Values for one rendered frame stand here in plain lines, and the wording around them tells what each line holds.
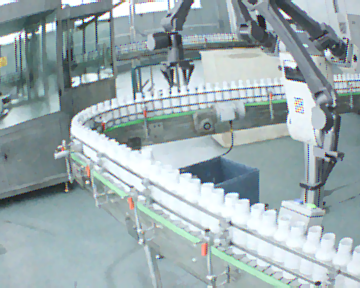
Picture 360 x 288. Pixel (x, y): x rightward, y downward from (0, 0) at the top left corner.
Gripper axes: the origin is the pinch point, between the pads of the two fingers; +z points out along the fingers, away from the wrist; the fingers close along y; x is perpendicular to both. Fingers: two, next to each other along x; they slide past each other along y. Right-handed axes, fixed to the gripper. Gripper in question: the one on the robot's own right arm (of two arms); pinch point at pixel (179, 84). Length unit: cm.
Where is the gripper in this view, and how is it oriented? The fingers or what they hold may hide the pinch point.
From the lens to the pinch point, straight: 163.2
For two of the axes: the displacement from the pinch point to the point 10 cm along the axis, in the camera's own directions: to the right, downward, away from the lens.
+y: -8.5, 2.2, -4.8
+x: 5.2, 1.8, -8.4
